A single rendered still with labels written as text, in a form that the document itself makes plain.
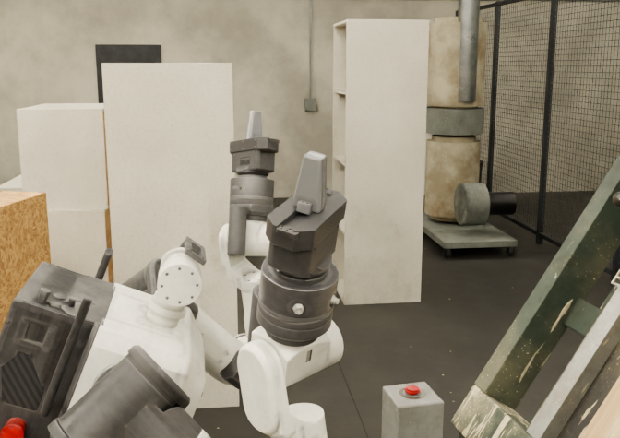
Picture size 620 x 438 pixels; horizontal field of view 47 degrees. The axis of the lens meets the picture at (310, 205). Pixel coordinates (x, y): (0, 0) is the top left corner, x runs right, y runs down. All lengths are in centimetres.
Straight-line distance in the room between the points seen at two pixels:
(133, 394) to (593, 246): 135
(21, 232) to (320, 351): 209
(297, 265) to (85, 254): 468
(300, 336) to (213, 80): 270
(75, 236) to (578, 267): 405
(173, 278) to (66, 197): 430
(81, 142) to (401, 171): 229
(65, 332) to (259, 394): 34
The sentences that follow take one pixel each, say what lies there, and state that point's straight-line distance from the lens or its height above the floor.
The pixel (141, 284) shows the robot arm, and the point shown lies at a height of 135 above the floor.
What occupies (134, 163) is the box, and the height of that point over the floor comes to 128.
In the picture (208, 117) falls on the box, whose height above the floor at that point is 150.
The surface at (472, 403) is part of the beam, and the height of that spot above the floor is 87.
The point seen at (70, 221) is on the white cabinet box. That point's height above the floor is 64.
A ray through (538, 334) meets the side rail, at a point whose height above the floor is 105.
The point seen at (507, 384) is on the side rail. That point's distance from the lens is 197.
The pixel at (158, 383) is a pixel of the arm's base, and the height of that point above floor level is 135.
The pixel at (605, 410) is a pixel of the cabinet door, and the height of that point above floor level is 101.
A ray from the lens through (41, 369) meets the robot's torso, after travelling 110.
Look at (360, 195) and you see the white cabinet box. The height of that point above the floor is 82.
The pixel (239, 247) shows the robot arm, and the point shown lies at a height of 140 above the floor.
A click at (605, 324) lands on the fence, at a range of 176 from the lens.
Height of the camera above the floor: 174
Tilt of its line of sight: 11 degrees down
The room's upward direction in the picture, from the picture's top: straight up
